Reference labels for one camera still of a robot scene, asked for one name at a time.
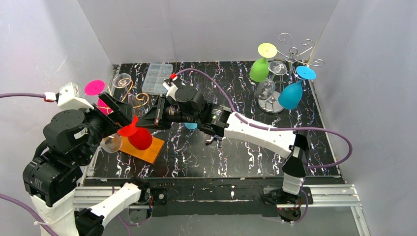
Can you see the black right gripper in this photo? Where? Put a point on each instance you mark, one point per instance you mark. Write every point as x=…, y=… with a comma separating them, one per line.
x=160, y=112

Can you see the clear wine glass gold rack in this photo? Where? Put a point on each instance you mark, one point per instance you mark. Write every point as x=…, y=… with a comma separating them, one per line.
x=124, y=75

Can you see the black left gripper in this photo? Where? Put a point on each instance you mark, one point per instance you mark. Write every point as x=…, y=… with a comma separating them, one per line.
x=108, y=108

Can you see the light blue wine glass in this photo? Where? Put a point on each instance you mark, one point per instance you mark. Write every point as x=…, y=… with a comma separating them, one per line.
x=190, y=126

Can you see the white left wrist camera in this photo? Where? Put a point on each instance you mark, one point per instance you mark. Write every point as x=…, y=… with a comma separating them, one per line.
x=68, y=98

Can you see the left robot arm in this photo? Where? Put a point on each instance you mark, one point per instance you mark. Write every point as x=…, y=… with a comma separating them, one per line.
x=71, y=140

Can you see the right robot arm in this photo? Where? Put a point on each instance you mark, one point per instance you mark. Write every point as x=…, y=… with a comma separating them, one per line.
x=187, y=105

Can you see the blue wine glass silver rack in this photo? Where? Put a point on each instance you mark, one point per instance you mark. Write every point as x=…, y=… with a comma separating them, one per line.
x=292, y=94

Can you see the pink wine glass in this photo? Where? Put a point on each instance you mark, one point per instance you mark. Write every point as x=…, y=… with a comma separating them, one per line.
x=96, y=87

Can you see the red wine glass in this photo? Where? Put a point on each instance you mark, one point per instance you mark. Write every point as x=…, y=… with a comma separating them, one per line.
x=139, y=138

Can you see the gold wire glass rack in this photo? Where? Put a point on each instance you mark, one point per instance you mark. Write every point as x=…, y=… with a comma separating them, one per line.
x=137, y=101

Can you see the aluminium front rail frame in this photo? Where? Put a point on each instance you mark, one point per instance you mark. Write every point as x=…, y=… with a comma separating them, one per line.
x=252, y=195

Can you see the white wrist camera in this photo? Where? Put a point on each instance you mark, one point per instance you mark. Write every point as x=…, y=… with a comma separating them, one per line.
x=170, y=86
x=68, y=98

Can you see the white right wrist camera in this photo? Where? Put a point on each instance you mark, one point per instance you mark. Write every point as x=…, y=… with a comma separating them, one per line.
x=170, y=86

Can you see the silver wire glass rack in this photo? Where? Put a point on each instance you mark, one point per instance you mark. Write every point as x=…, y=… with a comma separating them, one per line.
x=293, y=56

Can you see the green wine glass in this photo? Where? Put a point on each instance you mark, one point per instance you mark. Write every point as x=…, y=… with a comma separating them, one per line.
x=259, y=70

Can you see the clear plastic screw box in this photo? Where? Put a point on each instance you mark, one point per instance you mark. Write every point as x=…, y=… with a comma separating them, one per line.
x=155, y=76

